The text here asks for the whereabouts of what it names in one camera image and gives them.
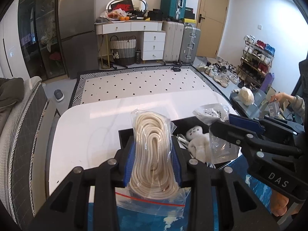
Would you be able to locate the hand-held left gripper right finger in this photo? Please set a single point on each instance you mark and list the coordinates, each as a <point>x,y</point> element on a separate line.
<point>176,164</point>

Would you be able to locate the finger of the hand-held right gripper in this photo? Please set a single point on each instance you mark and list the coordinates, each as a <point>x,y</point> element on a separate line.
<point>228,133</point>
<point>243,122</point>

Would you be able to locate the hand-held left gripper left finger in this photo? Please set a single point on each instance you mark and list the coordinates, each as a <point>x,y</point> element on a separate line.
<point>128,160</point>

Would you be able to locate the clear bag of white pieces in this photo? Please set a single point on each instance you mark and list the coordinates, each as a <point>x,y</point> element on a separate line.
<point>214,112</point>

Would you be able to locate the white plush doll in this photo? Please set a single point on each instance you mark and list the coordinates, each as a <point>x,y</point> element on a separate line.
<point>199,146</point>

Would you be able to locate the black storage box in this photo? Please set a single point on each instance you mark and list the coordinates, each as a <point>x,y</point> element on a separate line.
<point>182,126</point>

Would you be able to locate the another person's forearm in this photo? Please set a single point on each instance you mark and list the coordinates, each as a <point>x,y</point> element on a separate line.
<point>297,105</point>

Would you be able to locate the person's right hand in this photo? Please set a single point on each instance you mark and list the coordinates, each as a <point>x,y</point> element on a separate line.
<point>279,204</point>

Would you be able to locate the dark glass side table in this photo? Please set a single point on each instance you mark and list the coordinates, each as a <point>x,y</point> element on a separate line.
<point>256,112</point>

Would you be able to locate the cream yarn ball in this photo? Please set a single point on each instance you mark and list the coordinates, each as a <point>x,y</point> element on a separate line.
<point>246,95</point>

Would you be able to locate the small grey box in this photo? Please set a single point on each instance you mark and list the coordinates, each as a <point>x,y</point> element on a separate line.
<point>273,108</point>

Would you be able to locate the purple bag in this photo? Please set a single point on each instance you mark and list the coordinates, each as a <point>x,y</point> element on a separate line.
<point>266,83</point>

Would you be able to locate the pile of shoes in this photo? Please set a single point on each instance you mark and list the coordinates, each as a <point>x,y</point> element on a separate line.
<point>216,72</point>

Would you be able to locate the metal shoe rack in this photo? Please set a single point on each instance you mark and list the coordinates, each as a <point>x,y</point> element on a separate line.
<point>255,62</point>

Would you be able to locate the grey slipper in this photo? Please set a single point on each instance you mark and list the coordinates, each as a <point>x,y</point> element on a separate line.
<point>59,95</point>

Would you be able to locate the silver suitcase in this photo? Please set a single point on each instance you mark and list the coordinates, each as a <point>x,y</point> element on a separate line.
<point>190,43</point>

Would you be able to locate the black water bottle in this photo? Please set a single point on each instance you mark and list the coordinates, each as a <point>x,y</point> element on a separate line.
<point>138,57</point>

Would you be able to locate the beige suitcase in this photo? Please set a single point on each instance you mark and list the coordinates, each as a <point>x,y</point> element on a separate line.
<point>172,41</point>

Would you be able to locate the grey sofa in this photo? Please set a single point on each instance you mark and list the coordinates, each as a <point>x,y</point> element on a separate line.
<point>21,137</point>

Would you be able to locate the woven laundry basket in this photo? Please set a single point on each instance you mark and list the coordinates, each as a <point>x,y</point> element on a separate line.
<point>122,50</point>

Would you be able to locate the tan wooden door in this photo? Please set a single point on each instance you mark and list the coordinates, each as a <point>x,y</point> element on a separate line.
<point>214,16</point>

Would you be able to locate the white vanity desk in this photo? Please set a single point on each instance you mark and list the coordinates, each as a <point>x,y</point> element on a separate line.
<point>154,45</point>

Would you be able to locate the dark olive blanket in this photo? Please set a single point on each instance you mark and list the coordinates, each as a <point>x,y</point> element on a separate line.
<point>9,93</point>

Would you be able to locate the black handbag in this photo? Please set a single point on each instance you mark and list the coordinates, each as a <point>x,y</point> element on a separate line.
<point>155,15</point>

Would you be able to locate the teal suitcase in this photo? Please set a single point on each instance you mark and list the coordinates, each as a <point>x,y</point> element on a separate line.
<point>172,2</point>

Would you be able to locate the grey refrigerator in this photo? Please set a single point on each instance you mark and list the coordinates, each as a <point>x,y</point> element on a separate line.
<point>77,28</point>

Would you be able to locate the bag of fruit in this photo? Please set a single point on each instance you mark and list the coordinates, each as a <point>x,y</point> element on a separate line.
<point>113,15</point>

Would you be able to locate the dark glass cabinet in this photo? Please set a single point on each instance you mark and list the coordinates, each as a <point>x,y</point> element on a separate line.
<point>38,41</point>

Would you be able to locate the red black shoebox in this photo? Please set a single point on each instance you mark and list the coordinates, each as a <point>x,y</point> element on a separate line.
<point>121,5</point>

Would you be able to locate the oval mirror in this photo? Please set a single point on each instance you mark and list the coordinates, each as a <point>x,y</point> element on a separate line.
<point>139,3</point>

